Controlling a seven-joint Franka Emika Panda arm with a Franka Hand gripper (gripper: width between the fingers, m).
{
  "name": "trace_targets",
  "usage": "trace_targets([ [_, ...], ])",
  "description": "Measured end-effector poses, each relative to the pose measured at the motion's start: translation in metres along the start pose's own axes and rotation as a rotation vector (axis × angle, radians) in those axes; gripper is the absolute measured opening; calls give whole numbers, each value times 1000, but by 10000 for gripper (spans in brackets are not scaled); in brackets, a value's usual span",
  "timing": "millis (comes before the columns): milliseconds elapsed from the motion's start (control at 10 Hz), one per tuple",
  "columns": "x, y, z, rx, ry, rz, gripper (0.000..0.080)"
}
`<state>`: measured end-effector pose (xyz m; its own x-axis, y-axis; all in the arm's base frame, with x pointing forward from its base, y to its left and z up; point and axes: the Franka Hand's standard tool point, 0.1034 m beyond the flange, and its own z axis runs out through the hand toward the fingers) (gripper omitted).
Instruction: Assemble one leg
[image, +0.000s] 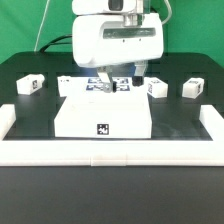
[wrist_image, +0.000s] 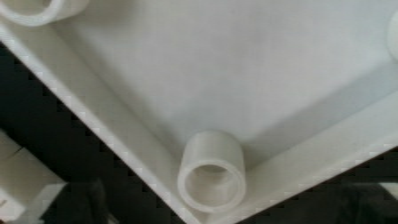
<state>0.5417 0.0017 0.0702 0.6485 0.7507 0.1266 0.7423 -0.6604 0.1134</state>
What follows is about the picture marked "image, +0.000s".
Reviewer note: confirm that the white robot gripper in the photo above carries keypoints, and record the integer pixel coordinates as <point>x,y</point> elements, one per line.
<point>102,40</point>

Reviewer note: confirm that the white square tabletop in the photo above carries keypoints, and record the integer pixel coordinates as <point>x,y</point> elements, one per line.
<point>96,114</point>

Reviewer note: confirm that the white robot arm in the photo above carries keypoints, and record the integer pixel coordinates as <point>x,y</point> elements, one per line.
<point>132,12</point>

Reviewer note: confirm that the white fiducial marker sheet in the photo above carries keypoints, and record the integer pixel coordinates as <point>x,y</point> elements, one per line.
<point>117,84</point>

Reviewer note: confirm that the green backdrop curtain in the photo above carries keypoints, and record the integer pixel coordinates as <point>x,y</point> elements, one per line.
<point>195,26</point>

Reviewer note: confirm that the white U-shaped fence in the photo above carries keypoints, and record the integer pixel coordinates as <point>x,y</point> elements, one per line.
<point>103,153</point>

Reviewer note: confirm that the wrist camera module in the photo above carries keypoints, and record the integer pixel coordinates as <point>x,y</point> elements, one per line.
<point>116,5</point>

